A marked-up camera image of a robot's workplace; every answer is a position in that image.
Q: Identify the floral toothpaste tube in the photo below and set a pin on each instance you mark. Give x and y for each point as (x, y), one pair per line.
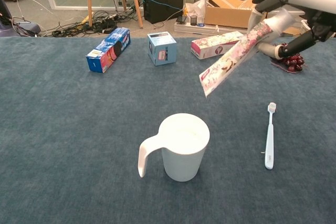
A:
(231, 64)

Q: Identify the light blue toothbrush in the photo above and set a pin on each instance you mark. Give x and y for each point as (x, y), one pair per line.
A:
(269, 142)

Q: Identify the floral toothpaste carton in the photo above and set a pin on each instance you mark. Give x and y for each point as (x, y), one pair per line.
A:
(207, 47)

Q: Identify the black mesh pen cup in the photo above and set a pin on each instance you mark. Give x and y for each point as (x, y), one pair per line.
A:
(193, 20)

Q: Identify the white plastic basket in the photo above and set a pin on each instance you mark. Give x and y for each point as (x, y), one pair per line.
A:
(306, 28)

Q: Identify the flat cardboard piece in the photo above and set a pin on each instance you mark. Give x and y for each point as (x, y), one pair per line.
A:
(288, 32)

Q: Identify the red grape bunch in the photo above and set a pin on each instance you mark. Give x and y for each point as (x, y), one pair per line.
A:
(295, 64)

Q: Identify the white plastic bag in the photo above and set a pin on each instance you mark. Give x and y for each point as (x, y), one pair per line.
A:
(195, 7)

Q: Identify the aluminium profile rails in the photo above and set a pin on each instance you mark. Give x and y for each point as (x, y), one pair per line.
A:
(189, 31)

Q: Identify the small light blue carton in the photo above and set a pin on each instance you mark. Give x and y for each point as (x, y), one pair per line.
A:
(162, 51)

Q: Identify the blue cookie box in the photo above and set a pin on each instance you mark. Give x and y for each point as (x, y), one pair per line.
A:
(105, 53)

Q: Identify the blue table cloth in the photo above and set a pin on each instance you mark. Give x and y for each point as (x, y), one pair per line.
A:
(78, 129)

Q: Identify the dark blue rounded machine base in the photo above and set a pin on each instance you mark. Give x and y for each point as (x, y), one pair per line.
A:
(15, 28)

